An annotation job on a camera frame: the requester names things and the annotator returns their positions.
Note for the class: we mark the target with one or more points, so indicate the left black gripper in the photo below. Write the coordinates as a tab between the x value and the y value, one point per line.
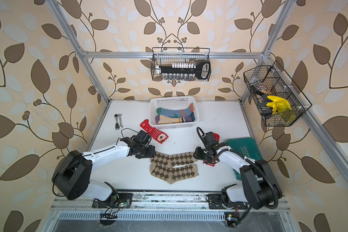
152	152

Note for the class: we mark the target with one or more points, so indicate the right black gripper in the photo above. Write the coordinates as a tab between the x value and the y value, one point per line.
198	154

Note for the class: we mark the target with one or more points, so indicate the red christmas sock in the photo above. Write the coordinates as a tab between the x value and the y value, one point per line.
156	134
217	137

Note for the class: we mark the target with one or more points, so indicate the beige purple sock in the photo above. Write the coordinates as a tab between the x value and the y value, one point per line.
190	118
161	119

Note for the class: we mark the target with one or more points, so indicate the brown argyle sock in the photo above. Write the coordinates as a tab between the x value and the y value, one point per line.
173	175
171	161

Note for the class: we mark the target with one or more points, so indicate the blue striped sock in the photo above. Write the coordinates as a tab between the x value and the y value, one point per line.
175	113

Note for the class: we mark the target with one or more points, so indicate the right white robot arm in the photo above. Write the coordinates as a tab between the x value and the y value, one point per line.
259	186

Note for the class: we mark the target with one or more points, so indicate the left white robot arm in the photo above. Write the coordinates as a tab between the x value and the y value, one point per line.
73	175

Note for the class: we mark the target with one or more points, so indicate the silver wrench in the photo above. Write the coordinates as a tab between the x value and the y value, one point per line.
120	121

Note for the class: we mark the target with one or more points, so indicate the green plastic tool case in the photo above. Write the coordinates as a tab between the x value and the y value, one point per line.
246	146

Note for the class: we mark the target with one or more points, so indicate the white plastic basket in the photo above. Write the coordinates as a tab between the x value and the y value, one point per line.
174	103

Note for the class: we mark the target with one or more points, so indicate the black tool in basket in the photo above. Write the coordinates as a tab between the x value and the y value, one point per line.
263	100

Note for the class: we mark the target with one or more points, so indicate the black socket set holder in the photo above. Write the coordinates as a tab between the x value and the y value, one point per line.
195	71

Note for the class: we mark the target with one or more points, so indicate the yellow rubber glove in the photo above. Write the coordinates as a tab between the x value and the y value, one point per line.
278	105

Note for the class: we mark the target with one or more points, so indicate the green handled ratchet wrench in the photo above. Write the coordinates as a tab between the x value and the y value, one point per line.
117	125

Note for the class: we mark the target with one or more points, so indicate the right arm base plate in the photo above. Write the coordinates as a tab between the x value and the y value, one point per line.
220	201

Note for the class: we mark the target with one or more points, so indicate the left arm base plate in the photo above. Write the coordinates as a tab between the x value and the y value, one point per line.
119	200

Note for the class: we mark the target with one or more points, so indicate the right black wire basket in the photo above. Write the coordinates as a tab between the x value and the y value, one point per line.
273	80

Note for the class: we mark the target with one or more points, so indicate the black wire basket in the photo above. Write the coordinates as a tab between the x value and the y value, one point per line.
169	55
273	80

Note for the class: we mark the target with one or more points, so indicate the back black wire basket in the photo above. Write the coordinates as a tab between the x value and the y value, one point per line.
169	55

